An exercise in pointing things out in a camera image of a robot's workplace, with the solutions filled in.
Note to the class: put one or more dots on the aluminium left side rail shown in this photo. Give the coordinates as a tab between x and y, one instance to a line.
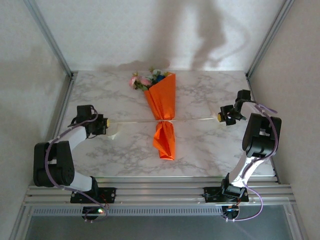
64	107

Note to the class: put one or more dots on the aluminium right frame leg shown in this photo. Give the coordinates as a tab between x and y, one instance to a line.
297	225

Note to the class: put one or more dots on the aluminium right frame post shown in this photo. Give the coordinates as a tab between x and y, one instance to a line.
269	37

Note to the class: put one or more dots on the aluminium left frame post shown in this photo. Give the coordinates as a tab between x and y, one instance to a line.
49	37

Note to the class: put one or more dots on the aluminium right side rail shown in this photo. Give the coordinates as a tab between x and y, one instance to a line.
251	85

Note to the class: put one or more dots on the aluminium frame post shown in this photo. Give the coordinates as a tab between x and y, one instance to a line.
49	37
269	37

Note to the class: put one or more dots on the aluminium rail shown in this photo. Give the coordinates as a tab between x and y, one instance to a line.
251	85
64	107

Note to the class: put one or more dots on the aluminium frame leg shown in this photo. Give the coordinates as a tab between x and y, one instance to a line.
297	225
20	225

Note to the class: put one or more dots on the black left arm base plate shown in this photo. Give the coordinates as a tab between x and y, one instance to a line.
110	195

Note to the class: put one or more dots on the yellow-green artificial flower sprig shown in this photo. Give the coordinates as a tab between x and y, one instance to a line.
151	69

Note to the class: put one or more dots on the blue artificial flower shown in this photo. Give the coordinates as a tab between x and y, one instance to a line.
160	78

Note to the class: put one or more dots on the aluminium front frame rails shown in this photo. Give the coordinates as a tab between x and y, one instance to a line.
160	192

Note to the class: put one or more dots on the orange wrapping paper sheet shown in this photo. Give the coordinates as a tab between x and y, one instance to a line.
162	100

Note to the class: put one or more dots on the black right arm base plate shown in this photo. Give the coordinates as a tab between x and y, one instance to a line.
211	196

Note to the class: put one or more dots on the pink artificial flower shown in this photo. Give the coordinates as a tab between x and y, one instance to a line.
135	80

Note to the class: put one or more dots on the cream satin ribbon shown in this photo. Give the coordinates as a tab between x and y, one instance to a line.
113	136

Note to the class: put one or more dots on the aluminium left frame leg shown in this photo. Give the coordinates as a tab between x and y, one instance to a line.
20	225

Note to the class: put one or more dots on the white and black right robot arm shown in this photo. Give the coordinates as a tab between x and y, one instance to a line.
260	135

